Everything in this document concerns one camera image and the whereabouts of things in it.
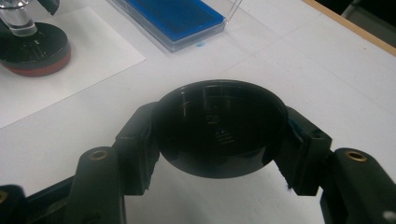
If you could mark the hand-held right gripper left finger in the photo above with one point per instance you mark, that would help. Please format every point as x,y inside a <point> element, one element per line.
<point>137,155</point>

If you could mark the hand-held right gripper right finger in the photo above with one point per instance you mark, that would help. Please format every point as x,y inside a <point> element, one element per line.
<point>306,155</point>

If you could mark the red and black round base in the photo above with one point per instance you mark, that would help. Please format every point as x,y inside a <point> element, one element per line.
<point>34,49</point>

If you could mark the black round stamp cap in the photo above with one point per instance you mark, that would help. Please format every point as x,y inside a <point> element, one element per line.
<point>218,130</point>

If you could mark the white paper sheet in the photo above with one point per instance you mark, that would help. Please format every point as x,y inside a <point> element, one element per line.
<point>87,59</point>

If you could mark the blue ink pad clear case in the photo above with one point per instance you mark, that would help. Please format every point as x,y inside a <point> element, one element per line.
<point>177,18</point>

